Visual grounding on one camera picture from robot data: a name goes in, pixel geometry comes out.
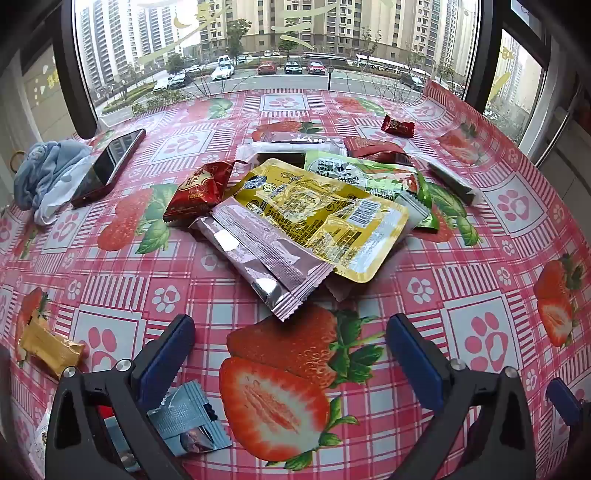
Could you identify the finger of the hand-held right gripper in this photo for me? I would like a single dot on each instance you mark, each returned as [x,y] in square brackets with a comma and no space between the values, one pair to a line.
[562,402]

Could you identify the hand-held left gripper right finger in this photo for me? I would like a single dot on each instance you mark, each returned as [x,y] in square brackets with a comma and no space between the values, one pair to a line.
[414,364]

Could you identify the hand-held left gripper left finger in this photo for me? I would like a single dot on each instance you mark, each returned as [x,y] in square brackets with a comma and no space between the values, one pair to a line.
[170,356]

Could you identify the light blue snack packet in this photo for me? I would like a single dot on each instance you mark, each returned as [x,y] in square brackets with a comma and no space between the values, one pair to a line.
[184,415]

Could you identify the bright red twisted-end snack packet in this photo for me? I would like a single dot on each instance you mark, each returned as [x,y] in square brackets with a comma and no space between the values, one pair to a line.
[104,411]

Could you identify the pink silver snack packet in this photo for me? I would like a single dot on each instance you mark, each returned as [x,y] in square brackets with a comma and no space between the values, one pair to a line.
[261,258]

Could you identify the strawberry print pink tablecloth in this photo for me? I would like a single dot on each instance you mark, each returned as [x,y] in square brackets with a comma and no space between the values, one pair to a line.
[115,286]

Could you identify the golden candy packet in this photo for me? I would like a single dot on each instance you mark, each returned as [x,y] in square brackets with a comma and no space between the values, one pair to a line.
[48,348]

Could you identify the dark red gold-print snack packet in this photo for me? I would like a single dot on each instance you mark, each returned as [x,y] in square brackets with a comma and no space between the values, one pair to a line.
[198,189]

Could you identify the yellow snack packet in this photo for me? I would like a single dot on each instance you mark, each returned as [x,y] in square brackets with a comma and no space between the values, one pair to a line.
[323,217]

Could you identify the grey stick snack packet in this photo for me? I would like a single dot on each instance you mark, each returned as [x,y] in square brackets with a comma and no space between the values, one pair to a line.
[455,182]

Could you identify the green snack packet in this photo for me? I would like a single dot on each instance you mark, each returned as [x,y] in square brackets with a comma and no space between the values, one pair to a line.
[378,177]

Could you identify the black smartphone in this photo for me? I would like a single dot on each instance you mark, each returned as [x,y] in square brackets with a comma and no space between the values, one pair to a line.
[108,166]

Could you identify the dark red flat snack packet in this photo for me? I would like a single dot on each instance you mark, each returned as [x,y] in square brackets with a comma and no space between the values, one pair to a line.
[376,150]

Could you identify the light blue cloth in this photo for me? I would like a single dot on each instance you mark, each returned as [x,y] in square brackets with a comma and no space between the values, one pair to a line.
[44,177]

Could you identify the black snack packet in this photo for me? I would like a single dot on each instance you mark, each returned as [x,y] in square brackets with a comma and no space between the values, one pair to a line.
[279,159]

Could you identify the small red candy packet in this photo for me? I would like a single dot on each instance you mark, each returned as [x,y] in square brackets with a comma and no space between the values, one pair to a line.
[398,125]

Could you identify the brown snack bar packet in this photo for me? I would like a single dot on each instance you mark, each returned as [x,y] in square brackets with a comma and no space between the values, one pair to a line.
[300,139]

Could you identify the white car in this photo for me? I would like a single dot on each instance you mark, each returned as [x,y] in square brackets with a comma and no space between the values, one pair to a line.
[223,71]

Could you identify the white bus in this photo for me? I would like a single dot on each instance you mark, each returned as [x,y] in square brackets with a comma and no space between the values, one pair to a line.
[392,63]

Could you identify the red car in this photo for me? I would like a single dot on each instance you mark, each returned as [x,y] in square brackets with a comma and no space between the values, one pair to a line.
[267,68]

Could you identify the dark window frame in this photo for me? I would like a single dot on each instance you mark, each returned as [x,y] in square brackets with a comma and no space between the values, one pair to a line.
[485,55]

